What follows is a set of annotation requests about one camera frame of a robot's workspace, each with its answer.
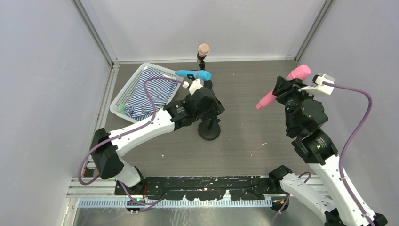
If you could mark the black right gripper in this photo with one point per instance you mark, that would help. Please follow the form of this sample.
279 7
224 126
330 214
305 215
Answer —
283 88

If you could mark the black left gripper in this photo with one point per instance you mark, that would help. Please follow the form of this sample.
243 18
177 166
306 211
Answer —
193 76

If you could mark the black microphone stand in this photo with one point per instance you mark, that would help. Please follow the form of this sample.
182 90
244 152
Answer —
209 129
208 84

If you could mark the pink microphone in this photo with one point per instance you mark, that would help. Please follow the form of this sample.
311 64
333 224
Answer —
301 72

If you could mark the blue microphone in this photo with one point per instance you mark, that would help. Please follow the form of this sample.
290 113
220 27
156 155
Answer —
201 74

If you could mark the beige microphone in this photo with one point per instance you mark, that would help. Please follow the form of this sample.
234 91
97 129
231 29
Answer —
203 51

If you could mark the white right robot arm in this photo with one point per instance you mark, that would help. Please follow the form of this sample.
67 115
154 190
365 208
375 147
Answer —
304 118

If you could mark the blue striped cloth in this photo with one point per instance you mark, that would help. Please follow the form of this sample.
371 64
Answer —
152 89

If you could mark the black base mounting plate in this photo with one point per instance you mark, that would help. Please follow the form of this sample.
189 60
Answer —
206 188

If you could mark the green cloth in basket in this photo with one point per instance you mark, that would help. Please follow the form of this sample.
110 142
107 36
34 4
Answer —
122 109

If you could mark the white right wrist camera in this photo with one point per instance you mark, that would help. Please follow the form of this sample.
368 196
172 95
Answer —
319 88

